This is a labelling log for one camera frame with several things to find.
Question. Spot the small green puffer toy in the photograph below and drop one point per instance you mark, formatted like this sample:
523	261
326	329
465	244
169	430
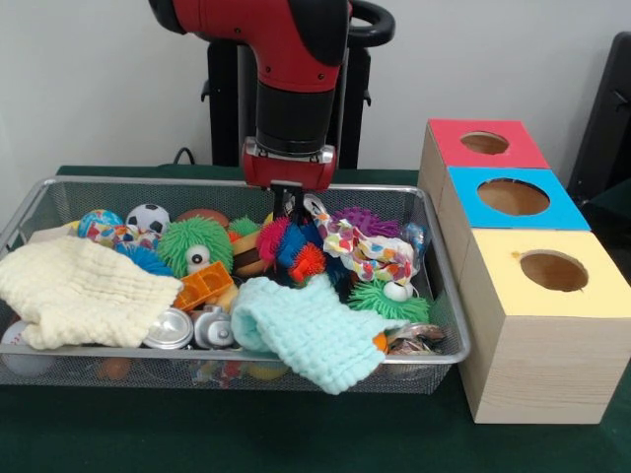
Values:
374	303

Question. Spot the orange plastic toy crate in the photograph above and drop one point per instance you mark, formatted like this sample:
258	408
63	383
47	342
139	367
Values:
204	286

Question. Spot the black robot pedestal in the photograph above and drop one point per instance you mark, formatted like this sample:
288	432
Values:
355	98

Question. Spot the dark green side cloth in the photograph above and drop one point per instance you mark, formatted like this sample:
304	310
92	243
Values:
616	194

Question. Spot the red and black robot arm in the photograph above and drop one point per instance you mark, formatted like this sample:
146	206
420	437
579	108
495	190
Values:
296	49

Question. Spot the mint green knitted cloth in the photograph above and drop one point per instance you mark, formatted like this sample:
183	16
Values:
315	330

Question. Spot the dark green table cloth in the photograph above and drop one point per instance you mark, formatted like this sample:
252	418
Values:
246	433

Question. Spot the multicolour puffer caterpillar toy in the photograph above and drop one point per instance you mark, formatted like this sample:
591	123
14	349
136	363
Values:
291	246

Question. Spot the globe print ball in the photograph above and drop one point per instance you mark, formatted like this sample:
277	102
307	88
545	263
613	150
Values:
98	222

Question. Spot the black upright panel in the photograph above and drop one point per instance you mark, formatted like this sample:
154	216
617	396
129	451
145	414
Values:
606	123

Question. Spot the large green puffer toy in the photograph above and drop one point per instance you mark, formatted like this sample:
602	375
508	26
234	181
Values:
197	241

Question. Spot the cream knitted cloth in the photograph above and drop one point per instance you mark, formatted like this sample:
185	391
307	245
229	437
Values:
84	290

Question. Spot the wooden box with three holes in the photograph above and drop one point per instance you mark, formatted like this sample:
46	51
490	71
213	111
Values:
542	355

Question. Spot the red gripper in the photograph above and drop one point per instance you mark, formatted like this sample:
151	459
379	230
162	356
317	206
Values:
291	172

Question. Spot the black and white soccer ball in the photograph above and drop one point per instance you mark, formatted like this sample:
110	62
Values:
148	217

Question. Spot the clear plastic packet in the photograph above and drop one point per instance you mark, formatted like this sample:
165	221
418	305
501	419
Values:
416	239

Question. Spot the small orange basketball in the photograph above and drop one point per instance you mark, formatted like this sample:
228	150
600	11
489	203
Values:
380	342

